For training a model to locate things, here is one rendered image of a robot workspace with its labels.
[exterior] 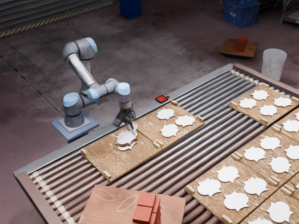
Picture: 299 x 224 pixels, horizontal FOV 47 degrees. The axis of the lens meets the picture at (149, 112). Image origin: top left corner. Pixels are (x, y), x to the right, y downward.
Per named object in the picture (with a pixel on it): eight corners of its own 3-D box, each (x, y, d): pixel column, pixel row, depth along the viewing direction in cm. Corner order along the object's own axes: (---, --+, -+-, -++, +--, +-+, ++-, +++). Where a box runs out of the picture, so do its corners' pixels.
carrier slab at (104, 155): (80, 153, 225) (79, 151, 224) (129, 126, 245) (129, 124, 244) (110, 182, 203) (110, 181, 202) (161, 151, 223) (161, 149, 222)
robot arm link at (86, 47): (75, 103, 260) (69, 38, 226) (93, 97, 267) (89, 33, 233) (83, 111, 252) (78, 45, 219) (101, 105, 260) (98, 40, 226)
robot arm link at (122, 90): (124, 79, 208) (132, 85, 203) (125, 94, 215) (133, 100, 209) (113, 84, 204) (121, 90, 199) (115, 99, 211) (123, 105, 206)
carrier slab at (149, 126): (130, 126, 246) (130, 124, 245) (171, 103, 266) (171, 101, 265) (162, 150, 224) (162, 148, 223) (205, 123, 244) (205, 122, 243)
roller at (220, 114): (54, 214, 191) (52, 209, 189) (264, 87, 287) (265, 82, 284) (58, 220, 188) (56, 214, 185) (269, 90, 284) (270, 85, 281)
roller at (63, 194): (46, 203, 198) (44, 198, 195) (254, 83, 293) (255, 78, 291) (50, 208, 195) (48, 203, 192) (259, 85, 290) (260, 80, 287)
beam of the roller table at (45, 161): (14, 178, 217) (12, 171, 214) (228, 68, 319) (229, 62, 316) (19, 186, 212) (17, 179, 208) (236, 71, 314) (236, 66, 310)
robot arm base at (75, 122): (61, 119, 260) (59, 109, 255) (80, 114, 267) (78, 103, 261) (68, 130, 250) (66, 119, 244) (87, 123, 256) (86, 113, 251)
